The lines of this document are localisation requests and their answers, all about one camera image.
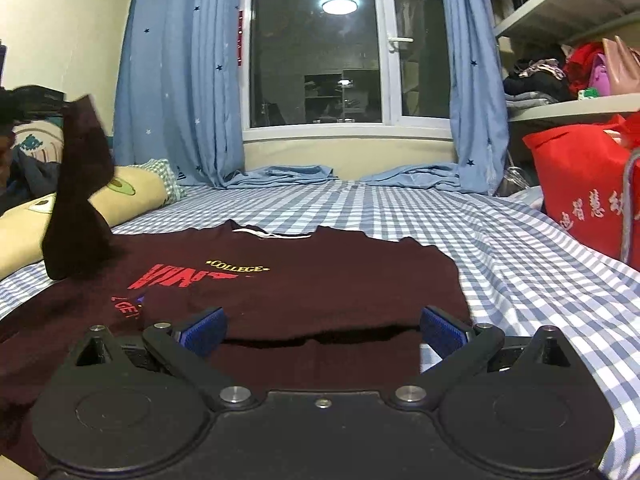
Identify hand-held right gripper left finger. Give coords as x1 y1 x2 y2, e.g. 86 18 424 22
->
74 307 259 411

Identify yellow avocado print pillow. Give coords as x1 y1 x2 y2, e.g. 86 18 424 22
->
0 158 187 282

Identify blue star print curtain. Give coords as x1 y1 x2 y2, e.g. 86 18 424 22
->
360 0 511 197
112 0 336 191

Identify blue checkered bed sheet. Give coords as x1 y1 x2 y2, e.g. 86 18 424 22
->
0 177 640 480

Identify white shelf unit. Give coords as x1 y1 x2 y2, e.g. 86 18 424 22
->
480 0 640 126

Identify white framed window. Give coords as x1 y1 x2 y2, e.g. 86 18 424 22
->
232 0 457 142

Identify maroon printed t-shirt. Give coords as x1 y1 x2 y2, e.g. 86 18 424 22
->
0 94 474 477

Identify red cloth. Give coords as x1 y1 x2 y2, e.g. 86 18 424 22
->
564 42 607 94

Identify clear plastic wrap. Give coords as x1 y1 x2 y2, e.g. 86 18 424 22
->
497 162 532 199

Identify bent metal tube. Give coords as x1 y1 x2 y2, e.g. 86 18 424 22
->
619 147 640 264

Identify dark clothes pile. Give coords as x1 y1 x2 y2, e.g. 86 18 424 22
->
502 57 574 104

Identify patterned cushion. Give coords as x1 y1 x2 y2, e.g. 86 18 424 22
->
12 119 65 162

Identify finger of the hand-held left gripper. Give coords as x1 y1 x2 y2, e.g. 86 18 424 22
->
15 86 69 112

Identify red fabric tote bag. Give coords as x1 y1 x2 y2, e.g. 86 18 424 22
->
522 115 640 273
619 111 640 150

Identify folded grey jeans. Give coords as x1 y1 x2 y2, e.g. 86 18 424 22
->
504 91 557 108

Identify pink handbag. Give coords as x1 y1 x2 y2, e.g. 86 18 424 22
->
602 35 640 95

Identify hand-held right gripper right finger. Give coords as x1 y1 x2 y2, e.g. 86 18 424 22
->
388 306 574 411

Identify dark blue cloth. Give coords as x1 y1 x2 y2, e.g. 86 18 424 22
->
0 144 63 213

